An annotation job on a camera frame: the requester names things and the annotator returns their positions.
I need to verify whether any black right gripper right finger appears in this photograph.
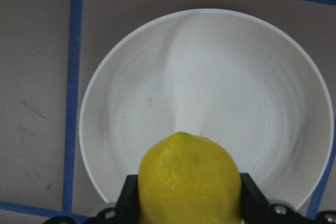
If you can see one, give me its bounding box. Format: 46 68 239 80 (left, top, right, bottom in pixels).
238 173 297 224

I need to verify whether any yellow lemon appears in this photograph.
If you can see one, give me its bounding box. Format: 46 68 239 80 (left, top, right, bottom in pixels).
138 132 242 223

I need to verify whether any cream ceramic bowl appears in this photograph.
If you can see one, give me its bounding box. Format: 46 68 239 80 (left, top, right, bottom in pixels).
79 9 334 208

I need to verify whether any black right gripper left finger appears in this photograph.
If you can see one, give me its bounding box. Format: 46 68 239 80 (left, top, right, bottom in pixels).
91 175 139 223

